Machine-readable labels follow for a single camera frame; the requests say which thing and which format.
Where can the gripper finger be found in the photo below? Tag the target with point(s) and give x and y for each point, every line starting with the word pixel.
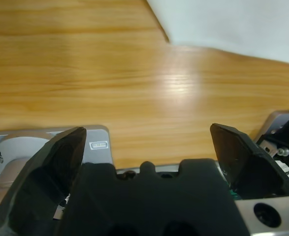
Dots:
pixel 240 159
pixel 43 177

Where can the white t-shirt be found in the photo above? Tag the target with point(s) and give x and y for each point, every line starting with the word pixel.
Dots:
pixel 233 24

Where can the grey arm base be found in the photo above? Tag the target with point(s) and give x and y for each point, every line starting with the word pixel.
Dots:
pixel 98 134

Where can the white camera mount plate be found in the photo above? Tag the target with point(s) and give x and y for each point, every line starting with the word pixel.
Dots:
pixel 273 120

